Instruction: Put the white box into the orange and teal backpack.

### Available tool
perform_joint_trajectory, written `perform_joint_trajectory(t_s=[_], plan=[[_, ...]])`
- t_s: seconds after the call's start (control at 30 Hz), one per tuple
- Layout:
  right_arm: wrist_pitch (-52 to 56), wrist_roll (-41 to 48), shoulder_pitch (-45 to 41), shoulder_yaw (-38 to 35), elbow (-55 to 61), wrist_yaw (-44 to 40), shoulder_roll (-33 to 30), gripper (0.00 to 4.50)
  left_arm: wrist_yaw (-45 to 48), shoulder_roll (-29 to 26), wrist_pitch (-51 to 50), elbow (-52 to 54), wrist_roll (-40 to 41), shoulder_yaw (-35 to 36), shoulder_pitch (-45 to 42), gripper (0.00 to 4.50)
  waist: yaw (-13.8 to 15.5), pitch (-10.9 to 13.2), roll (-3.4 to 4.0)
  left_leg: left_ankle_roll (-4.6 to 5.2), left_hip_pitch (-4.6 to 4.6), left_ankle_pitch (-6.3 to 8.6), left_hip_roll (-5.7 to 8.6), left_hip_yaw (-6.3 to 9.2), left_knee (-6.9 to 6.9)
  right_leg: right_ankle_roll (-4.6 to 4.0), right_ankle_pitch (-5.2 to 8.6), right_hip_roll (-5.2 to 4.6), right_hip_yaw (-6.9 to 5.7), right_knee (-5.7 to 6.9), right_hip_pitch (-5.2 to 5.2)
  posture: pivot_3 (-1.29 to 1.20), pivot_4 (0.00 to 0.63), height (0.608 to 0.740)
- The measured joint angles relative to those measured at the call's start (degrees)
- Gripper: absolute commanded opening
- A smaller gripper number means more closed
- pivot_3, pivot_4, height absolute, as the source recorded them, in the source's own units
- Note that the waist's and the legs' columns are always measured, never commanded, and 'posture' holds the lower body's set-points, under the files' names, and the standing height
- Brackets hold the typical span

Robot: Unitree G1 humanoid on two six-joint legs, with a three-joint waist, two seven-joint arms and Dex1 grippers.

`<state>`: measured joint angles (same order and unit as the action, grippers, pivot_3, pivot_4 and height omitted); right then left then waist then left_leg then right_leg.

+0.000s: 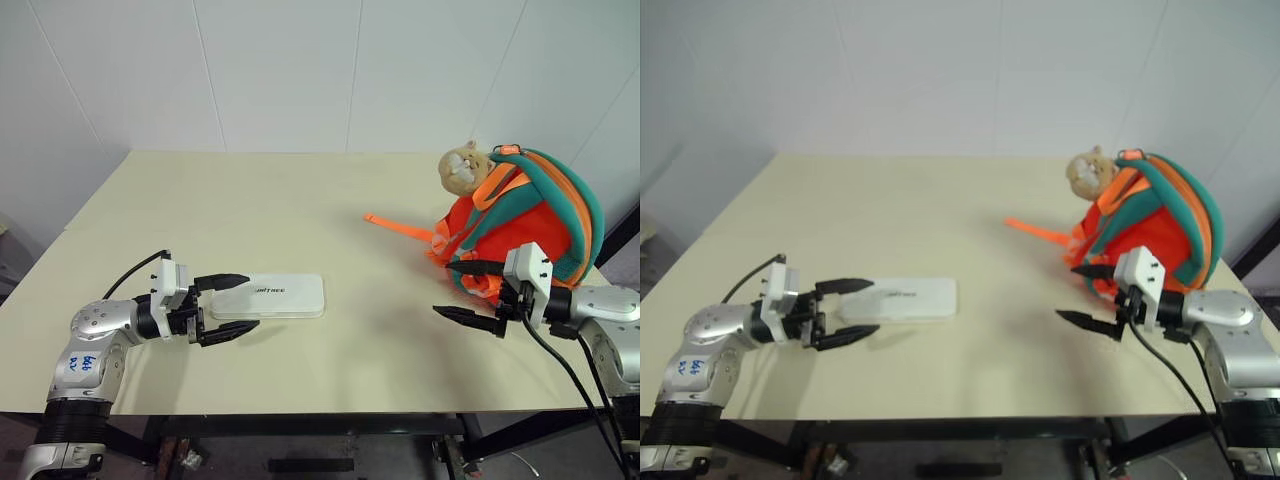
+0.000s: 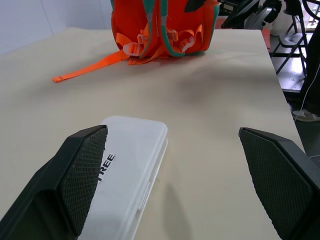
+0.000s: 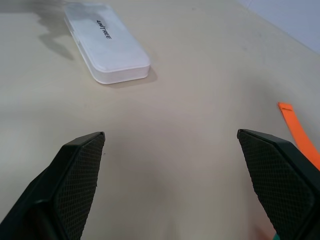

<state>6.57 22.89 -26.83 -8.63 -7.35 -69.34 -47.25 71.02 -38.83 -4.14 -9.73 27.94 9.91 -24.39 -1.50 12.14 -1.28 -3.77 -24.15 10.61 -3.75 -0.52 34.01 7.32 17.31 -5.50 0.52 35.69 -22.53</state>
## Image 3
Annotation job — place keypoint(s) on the translucent white plastic case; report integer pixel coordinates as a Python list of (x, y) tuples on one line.
[(106, 41)]

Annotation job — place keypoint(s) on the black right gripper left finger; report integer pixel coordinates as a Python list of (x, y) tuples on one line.
[(67, 185)]

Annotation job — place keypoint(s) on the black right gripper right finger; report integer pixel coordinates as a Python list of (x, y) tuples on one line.
[(280, 180)]

